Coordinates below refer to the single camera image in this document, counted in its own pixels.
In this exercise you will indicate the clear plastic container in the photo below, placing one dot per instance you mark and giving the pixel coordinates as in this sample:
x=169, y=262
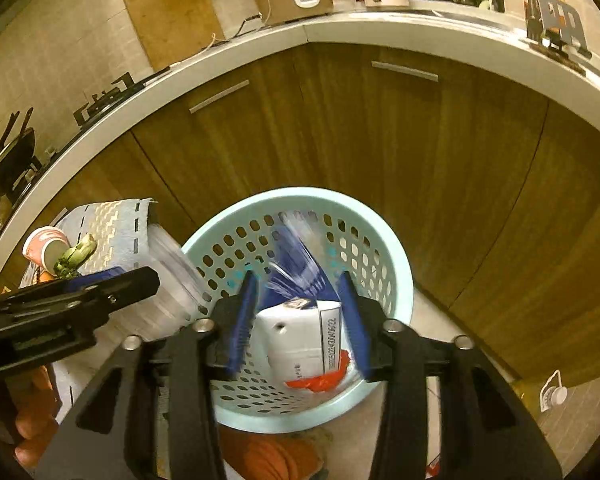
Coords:
x=175, y=290

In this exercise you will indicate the patterned grey tablecloth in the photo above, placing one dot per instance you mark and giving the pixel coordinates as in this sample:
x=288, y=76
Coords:
x=115, y=230

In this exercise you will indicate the clear blue plastic wrapper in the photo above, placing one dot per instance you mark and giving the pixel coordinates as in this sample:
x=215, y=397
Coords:
x=292, y=270

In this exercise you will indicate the person's left hand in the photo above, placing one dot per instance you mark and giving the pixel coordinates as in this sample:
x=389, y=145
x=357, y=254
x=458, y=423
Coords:
x=35, y=410

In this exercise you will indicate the wooden cutting board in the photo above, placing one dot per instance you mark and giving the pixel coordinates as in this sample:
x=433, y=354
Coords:
x=175, y=15

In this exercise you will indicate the metal faucet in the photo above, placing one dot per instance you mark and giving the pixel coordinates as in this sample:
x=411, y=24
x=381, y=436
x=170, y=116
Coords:
x=532, y=5

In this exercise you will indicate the black wok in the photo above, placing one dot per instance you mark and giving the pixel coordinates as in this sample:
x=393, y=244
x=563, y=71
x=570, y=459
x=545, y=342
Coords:
x=17, y=152

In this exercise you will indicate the light blue plastic basket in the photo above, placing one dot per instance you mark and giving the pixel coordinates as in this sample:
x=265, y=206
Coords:
x=230, y=255

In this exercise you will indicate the wooden base cabinet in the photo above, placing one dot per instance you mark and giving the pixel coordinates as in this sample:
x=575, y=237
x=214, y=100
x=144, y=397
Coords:
x=380, y=160

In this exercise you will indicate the orange plastic wrapper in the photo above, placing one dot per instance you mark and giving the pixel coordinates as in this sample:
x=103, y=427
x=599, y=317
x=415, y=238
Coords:
x=315, y=384

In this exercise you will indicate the orange white paper cup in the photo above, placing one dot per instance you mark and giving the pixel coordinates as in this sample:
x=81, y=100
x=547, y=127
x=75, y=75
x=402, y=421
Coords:
x=42, y=245

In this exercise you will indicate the white milk carton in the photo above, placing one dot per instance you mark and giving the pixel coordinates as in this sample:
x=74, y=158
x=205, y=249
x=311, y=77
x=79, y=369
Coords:
x=295, y=340

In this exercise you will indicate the black gas stove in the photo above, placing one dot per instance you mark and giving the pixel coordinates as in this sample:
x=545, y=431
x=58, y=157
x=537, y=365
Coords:
x=105, y=100

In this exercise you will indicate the orange cloth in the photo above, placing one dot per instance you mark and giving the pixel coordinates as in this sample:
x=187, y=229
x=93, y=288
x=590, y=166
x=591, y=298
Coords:
x=265, y=460

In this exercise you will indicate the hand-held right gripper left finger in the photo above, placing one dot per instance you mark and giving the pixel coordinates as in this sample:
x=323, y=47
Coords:
x=241, y=320

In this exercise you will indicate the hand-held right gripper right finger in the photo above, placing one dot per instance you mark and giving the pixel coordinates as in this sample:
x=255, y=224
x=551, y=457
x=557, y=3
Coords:
x=352, y=320

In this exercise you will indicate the green leafy vegetable scrap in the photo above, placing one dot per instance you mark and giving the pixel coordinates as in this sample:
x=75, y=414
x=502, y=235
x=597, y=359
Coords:
x=75, y=257

